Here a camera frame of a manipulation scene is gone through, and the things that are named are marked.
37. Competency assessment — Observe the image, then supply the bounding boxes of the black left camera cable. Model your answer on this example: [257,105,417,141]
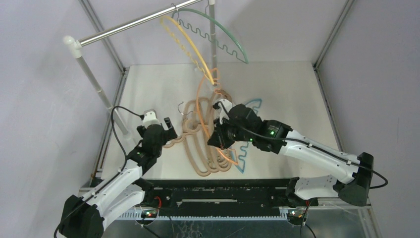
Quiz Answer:
[54,106,147,238]

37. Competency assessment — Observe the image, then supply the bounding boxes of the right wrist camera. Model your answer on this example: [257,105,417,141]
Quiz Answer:
[212,98,232,124]

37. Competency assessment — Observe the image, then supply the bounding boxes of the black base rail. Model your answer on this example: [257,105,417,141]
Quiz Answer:
[135,179,310,220]

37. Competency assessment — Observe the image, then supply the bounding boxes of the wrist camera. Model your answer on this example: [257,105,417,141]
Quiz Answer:
[212,98,232,124]
[143,109,160,128]

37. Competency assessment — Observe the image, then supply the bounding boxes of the yellow wire hanger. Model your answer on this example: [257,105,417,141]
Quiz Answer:
[159,15,215,85]

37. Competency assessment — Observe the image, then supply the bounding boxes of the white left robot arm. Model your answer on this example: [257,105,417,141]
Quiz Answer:
[53,112,177,238]

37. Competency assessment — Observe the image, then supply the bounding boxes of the green wire hanger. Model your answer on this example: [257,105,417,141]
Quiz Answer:
[171,6,249,64]

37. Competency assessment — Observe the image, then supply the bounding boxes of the blue wire hanger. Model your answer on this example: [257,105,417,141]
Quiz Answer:
[235,98,263,174]

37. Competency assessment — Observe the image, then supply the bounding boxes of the metal clothes rack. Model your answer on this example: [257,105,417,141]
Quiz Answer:
[62,0,221,142]

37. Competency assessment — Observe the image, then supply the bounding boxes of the beige plastic hanger leftmost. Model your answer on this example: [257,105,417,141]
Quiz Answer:
[161,98,214,178]

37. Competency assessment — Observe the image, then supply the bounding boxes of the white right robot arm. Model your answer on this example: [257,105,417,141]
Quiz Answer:
[207,100,374,207]

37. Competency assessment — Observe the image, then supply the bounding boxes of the white rack foot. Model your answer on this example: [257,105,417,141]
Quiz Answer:
[194,67,220,92]

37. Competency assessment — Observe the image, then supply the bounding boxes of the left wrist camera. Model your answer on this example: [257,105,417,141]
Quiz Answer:
[143,109,160,128]

